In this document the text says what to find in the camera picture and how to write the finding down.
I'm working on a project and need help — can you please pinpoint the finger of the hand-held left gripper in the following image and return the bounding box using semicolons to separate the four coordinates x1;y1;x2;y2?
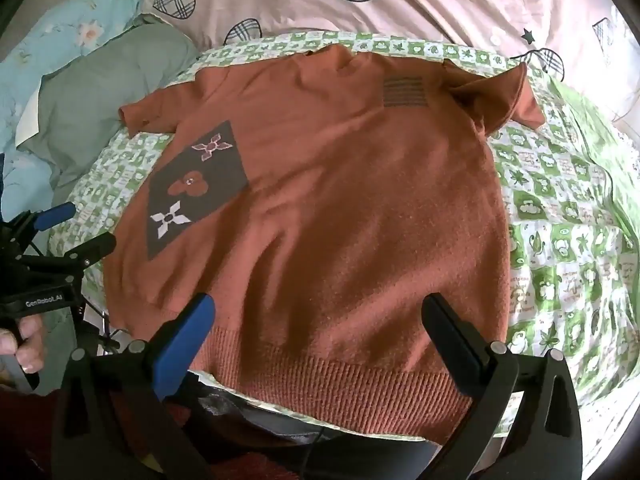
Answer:
9;202;77;247
21;232;117;274

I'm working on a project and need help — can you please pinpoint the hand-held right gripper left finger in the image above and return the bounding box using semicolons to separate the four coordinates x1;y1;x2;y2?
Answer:
51;292;217;480

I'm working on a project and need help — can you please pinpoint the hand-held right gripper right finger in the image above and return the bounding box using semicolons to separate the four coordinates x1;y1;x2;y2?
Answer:
421;293;584;480

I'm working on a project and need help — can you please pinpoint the orange knit sweater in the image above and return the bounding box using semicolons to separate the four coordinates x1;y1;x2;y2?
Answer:
104;43;547;447

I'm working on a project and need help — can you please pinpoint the person's left hand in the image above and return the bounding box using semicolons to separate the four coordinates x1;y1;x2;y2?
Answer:
0;312;49;376

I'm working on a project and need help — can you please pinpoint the black cloth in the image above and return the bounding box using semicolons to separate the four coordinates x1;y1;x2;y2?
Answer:
187;382;453;480

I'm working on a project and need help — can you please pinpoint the grey green cloth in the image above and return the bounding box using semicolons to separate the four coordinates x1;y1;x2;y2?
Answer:
20;24;201;211

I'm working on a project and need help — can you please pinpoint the green checkered bed sheet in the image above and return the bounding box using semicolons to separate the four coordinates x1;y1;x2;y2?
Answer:
47;30;640;461

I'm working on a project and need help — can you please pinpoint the light blue floral quilt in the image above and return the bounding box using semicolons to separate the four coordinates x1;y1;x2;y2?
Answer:
0;0;168;211

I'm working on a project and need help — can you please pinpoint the pink quilt with plaid hearts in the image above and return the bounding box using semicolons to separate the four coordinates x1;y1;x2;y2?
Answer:
140;0;640;121

